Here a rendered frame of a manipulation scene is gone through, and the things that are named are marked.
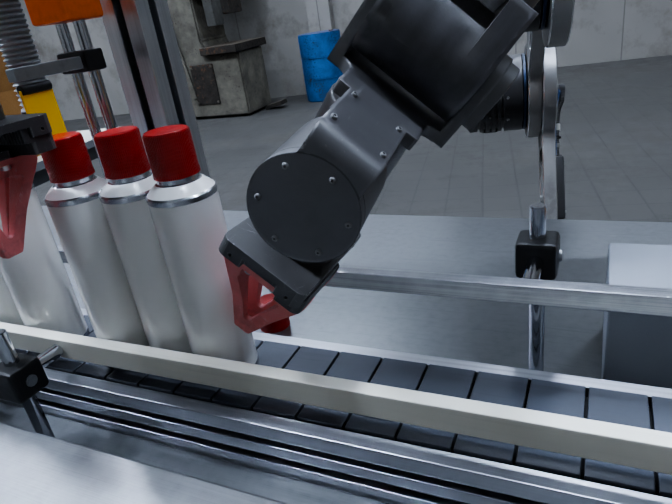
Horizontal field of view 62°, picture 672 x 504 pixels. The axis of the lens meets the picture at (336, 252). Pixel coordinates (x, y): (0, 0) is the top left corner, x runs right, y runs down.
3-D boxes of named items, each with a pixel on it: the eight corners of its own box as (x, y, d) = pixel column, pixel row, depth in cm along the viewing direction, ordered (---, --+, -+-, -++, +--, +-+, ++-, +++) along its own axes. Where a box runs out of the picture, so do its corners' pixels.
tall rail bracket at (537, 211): (507, 430, 43) (504, 236, 36) (519, 373, 49) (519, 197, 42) (551, 438, 42) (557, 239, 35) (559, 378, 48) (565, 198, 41)
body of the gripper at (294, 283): (212, 255, 36) (255, 166, 31) (286, 201, 44) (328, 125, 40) (292, 317, 35) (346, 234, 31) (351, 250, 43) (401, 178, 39)
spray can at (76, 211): (95, 372, 49) (7, 148, 41) (122, 339, 54) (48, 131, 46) (149, 370, 49) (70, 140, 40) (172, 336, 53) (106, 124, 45)
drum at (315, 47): (352, 91, 735) (344, 26, 701) (343, 99, 688) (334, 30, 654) (313, 96, 749) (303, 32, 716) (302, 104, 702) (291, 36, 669)
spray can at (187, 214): (186, 382, 46) (110, 140, 38) (220, 346, 50) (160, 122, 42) (238, 391, 44) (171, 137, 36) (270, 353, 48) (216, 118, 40)
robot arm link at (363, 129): (522, 60, 31) (400, -40, 30) (521, 123, 21) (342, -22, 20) (393, 207, 37) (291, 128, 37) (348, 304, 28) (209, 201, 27)
